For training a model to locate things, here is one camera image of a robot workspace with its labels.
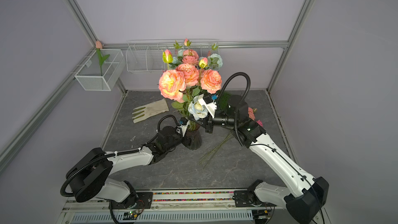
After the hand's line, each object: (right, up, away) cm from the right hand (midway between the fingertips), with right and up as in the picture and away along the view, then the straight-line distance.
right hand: (189, 117), depth 60 cm
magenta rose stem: (+10, -24, +29) cm, 39 cm away
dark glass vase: (0, -8, +14) cm, 16 cm away
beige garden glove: (-33, +1, +48) cm, 58 cm away
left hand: (0, -9, +23) cm, 25 cm away
